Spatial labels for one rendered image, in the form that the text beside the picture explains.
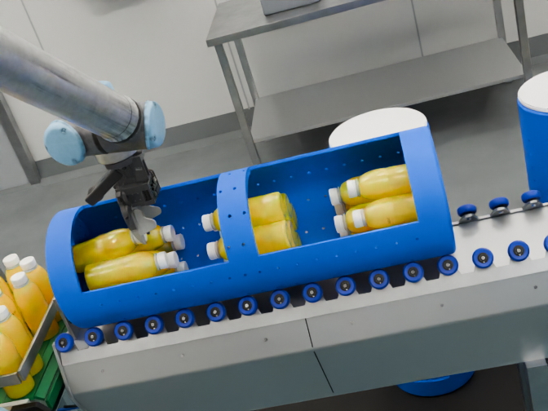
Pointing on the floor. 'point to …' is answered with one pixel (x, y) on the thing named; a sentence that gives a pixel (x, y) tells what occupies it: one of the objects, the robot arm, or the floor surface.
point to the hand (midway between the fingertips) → (142, 235)
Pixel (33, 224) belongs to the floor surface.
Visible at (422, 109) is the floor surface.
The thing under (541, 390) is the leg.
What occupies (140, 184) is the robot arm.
